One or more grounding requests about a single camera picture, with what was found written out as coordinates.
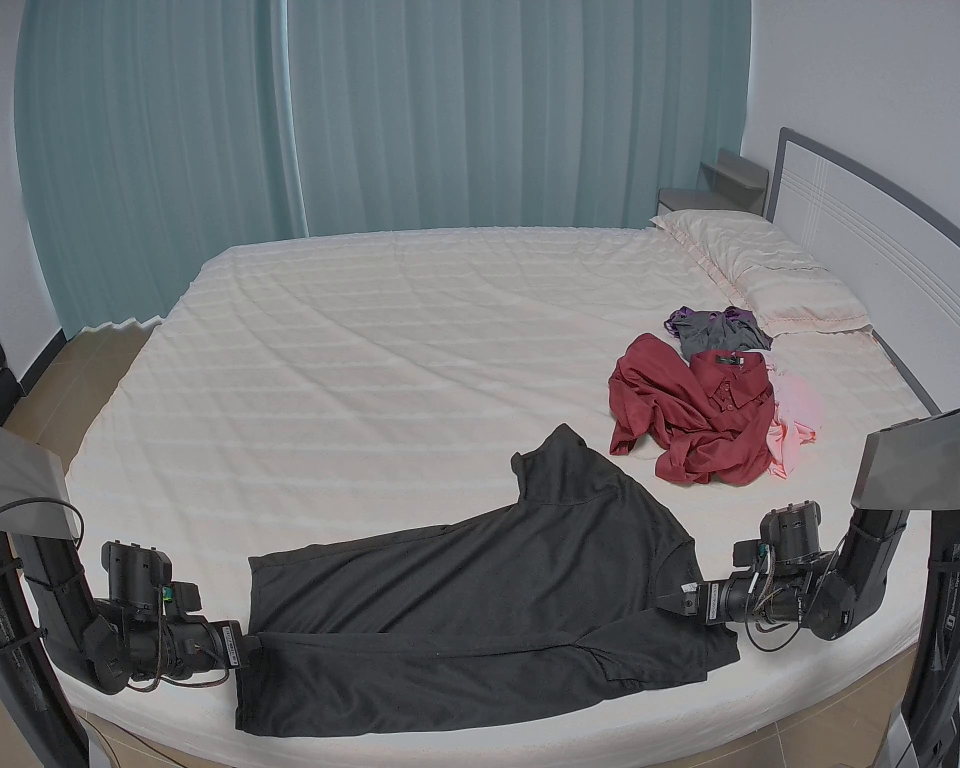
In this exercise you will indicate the pink garment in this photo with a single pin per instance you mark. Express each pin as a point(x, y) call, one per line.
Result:
point(795, 412)

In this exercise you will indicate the grey bedside table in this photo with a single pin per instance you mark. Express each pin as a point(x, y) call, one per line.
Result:
point(705, 199)

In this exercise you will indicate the grey garment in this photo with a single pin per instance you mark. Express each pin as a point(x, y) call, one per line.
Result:
point(720, 334)

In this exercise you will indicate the cream pillow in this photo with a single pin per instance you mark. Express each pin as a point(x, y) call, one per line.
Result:
point(780, 270)

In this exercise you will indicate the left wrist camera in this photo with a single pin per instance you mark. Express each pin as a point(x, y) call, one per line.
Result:
point(181, 598)

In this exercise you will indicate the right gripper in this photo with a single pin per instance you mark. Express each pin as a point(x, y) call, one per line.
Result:
point(735, 604)

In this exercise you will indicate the bed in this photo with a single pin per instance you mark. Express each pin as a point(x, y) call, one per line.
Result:
point(412, 337)

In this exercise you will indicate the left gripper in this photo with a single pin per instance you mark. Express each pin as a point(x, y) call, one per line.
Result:
point(217, 645)

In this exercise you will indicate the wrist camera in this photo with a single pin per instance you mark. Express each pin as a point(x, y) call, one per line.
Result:
point(181, 598)
point(752, 555)

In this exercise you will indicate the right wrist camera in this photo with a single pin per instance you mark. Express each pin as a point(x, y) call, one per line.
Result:
point(752, 555)

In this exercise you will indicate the dark red shirt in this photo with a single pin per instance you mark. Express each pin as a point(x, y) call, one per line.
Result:
point(705, 420)

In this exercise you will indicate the blue-green curtain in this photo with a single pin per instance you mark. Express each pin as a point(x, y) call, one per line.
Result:
point(525, 112)
point(150, 150)

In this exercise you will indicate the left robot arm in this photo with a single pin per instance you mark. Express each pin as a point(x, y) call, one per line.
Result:
point(60, 600)

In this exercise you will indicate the purple garment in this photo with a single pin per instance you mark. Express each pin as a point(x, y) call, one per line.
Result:
point(679, 319)

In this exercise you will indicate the black T-shirt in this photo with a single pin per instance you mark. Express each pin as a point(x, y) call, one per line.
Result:
point(450, 600)

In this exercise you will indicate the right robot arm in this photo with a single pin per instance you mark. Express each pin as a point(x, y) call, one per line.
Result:
point(907, 465)

